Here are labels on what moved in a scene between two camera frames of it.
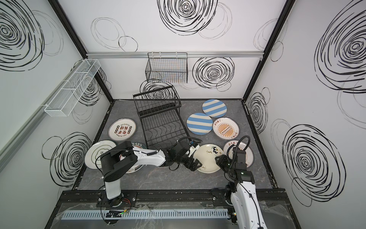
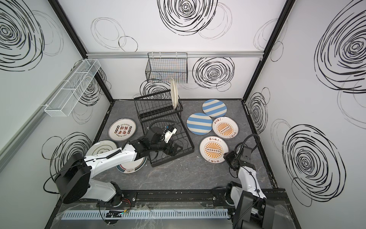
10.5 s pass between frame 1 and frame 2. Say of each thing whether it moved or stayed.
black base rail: stayed
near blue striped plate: stayed
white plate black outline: stayed
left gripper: moved
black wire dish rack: stayed
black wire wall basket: stayed
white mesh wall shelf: stayed
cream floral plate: moved
